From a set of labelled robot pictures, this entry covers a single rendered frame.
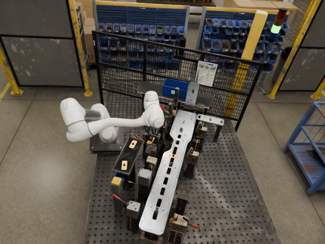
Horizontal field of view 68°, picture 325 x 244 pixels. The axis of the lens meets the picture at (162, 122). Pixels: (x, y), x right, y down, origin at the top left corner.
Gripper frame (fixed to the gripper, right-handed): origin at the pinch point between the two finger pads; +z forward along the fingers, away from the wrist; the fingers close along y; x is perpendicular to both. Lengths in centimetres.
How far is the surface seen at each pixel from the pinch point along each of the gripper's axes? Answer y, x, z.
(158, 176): 12.1, -11.4, 31.5
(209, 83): 25, 115, 6
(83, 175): -103, 23, 122
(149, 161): 1.5, -5.9, 22.4
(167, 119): -5, 56, 24
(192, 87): 12, 86, -2
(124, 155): -16.8, -15.0, 13.8
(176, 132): 10, 45, 28
